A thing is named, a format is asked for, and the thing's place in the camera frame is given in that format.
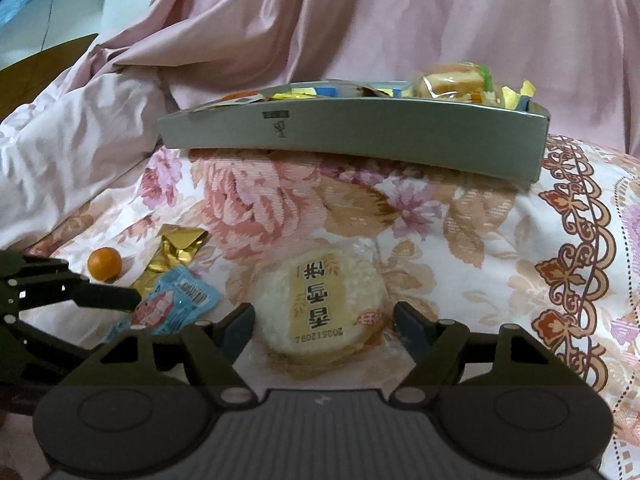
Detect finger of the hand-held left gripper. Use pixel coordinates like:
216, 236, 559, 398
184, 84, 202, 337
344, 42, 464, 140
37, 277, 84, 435
0, 315, 96, 386
0, 251, 143, 313

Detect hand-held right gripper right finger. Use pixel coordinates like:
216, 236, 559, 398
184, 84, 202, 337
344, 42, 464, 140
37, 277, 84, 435
392, 301, 588, 405

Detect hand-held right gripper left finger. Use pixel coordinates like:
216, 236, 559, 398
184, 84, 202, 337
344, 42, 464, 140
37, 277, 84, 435
55, 302, 257, 405

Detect blue snack packet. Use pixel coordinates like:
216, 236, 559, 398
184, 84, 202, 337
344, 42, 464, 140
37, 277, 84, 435
101, 266, 221, 345

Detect round white rice cake packet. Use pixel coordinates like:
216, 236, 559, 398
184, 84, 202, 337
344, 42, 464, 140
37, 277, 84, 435
254, 239, 397, 362

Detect grey cardboard box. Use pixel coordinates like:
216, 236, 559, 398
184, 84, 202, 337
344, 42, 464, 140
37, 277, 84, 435
157, 79, 552, 184

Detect small orange fruit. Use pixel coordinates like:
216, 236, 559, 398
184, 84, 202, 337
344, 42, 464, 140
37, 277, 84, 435
87, 246, 124, 281

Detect gold foil snack packet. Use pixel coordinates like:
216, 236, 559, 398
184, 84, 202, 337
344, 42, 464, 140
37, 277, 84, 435
131, 225, 210, 297

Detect floral bed sheet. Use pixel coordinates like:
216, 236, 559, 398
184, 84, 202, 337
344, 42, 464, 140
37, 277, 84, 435
0, 132, 640, 480

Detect pale pink quilt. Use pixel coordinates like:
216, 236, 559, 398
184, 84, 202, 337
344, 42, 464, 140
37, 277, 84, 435
0, 67, 176, 252

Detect wooden furniture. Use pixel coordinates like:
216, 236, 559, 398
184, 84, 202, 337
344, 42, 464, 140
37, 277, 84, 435
0, 33, 100, 123

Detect yellow snack packet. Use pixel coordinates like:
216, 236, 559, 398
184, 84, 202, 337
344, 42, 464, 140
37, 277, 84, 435
269, 86, 322, 102

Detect wrapped bread packet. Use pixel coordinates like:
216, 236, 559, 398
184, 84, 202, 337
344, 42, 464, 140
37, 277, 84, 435
409, 60, 506, 107

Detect yellow candy wrappers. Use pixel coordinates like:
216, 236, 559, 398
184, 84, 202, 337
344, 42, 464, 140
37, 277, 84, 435
500, 77, 539, 111

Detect dusky pink cloth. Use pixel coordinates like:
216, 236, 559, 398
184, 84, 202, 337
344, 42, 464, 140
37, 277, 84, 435
65, 0, 640, 155

